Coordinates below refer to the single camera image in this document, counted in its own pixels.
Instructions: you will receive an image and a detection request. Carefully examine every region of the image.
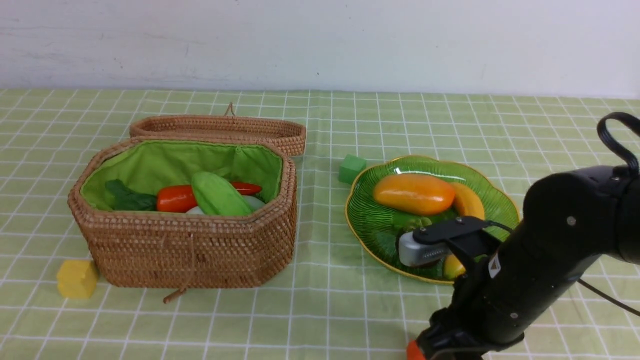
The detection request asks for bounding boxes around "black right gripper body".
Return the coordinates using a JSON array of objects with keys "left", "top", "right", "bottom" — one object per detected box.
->
[{"left": 414, "top": 235, "right": 602, "bottom": 360}]

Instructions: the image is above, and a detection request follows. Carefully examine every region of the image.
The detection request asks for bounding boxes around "orange toy pumpkin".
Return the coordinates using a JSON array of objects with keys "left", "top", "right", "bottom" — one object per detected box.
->
[{"left": 406, "top": 340, "right": 426, "bottom": 360}]

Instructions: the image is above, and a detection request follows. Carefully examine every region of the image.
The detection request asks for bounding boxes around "yellow toy banana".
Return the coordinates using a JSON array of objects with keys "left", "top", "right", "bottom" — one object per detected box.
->
[{"left": 442, "top": 182, "right": 486, "bottom": 281}]

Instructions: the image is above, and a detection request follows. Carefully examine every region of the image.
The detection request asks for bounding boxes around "orange toy mango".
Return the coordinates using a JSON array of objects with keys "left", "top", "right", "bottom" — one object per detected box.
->
[{"left": 372, "top": 173, "right": 455, "bottom": 216}]

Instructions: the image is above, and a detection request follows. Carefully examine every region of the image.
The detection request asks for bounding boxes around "white toy radish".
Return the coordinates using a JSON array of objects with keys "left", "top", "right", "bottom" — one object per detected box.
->
[{"left": 186, "top": 194, "right": 266, "bottom": 215}]

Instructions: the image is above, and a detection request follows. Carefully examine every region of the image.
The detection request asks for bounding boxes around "green toy chayote gourd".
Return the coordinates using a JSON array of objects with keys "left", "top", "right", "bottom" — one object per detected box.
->
[{"left": 190, "top": 171, "right": 254, "bottom": 217}]

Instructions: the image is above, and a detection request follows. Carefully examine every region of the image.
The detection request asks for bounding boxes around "red toy carrot with leaves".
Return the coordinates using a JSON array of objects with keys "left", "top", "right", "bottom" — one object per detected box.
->
[{"left": 105, "top": 179, "right": 262, "bottom": 214}]

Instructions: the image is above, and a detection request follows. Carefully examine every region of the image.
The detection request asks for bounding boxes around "purple toy mangosteen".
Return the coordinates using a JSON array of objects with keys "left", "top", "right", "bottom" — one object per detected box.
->
[{"left": 395, "top": 218, "right": 450, "bottom": 268}]

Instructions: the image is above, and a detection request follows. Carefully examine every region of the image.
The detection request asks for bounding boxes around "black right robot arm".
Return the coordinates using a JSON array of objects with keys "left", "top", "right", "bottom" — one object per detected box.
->
[{"left": 407, "top": 165, "right": 639, "bottom": 360}]

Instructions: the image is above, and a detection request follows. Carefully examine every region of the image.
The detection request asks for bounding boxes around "green glass leaf plate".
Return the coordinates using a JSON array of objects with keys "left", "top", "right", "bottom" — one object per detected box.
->
[{"left": 344, "top": 155, "right": 521, "bottom": 285}]

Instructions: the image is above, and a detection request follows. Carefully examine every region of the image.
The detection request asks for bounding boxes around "green checkered tablecloth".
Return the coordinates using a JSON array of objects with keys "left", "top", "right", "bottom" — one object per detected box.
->
[{"left": 0, "top": 89, "right": 639, "bottom": 360}]

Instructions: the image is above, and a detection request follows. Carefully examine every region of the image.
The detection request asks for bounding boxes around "green foam cube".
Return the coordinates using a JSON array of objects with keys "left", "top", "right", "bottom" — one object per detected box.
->
[{"left": 338, "top": 153, "right": 368, "bottom": 185}]

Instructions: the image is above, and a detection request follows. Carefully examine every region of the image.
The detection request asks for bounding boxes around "woven wicker basket lid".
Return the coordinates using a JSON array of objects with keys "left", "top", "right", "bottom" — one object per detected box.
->
[{"left": 129, "top": 103, "right": 307, "bottom": 157}]

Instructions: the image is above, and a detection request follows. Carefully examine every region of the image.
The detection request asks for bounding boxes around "woven wicker basket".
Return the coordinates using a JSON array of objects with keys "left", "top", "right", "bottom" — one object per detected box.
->
[{"left": 67, "top": 136, "right": 298, "bottom": 302}]

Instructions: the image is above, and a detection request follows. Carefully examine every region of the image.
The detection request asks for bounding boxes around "yellow foam cube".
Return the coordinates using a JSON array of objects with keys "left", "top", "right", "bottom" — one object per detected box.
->
[{"left": 56, "top": 259, "right": 99, "bottom": 299}]

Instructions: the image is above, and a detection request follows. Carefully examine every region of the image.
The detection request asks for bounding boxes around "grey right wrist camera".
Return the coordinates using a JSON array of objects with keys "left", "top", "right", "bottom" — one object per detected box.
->
[{"left": 398, "top": 216, "right": 502, "bottom": 268}]

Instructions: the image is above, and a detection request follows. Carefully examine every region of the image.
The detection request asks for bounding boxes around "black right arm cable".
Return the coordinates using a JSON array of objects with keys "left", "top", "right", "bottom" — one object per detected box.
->
[{"left": 484, "top": 112, "right": 640, "bottom": 318}]

